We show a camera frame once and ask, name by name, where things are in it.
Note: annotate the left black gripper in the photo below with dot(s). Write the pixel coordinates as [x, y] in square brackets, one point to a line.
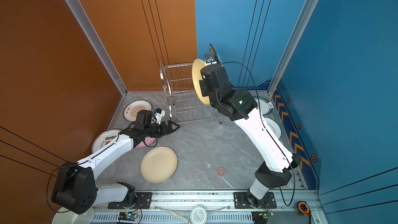
[169, 127]

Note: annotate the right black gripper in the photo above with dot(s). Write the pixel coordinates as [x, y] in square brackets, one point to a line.
[203, 85]

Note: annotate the yellow round plate with bear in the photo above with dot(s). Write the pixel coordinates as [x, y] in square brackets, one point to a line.
[196, 78]

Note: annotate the steel two-tier dish rack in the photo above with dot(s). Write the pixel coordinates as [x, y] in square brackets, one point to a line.
[184, 104]

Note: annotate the black floral square plate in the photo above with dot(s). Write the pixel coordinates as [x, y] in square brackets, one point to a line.
[213, 51]

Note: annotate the cream round plate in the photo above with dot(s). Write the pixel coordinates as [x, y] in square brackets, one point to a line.
[159, 164]

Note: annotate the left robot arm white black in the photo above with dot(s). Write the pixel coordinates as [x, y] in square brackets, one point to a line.
[75, 188]

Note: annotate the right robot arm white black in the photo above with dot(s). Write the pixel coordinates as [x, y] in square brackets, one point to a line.
[278, 161]

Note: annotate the pink round plate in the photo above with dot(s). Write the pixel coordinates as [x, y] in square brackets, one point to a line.
[147, 142]

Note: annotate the white plate orange sunburst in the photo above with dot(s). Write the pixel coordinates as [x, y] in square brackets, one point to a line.
[131, 111]

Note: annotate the white plate dark green rim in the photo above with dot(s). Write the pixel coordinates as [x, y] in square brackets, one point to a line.
[265, 105]

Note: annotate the white plate red characters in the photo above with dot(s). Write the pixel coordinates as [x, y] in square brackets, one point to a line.
[104, 139]

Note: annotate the wooden stick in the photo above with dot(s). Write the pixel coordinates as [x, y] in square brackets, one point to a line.
[178, 216]

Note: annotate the green circuit board left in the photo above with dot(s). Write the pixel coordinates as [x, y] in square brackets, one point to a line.
[128, 217]

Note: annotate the green circuit board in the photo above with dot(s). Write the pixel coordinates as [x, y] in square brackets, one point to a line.
[261, 217]
[128, 217]

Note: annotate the green circuit board right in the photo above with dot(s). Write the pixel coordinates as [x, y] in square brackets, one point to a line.
[261, 217]

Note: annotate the clear plastic measuring cup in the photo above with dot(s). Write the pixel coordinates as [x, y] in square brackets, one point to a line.
[68, 217]

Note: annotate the orange black tape measure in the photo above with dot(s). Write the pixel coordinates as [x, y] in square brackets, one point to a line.
[302, 208]

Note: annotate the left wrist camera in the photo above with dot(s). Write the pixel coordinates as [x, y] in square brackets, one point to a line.
[158, 115]

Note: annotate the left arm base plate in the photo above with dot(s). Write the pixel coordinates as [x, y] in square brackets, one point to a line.
[141, 200]

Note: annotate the aluminium front rail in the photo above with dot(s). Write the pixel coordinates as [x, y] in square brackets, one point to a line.
[220, 208]

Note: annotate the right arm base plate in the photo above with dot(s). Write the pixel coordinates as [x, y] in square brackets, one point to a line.
[247, 200]

